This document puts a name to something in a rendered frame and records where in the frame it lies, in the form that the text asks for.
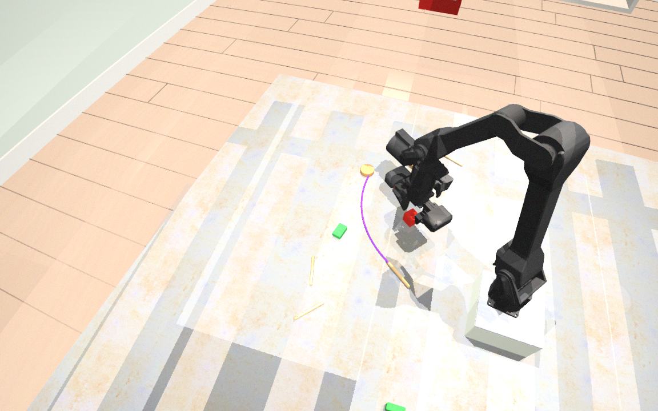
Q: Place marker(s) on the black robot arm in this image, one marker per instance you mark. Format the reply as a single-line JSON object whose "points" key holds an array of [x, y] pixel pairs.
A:
{"points": [[549, 159]]}

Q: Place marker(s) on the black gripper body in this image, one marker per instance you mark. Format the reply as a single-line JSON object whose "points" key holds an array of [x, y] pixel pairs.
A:
{"points": [[434, 216]]}

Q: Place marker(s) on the wooden stick with purple string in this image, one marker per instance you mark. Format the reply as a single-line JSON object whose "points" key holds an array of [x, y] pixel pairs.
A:
{"points": [[393, 268]]}

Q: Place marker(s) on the red cube with hole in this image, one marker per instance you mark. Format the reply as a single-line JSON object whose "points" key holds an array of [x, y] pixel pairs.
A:
{"points": [[409, 217]]}

